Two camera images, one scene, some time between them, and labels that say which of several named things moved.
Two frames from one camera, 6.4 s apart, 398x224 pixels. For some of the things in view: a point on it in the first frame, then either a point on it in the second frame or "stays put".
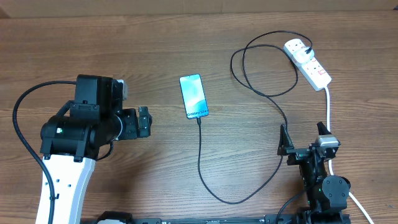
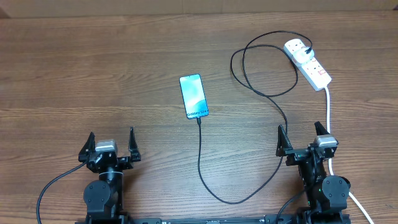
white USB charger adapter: (301, 56) stays put
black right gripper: (298, 154) stays put
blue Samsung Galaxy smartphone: (193, 96) stays put
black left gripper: (132, 130) → (125, 163)
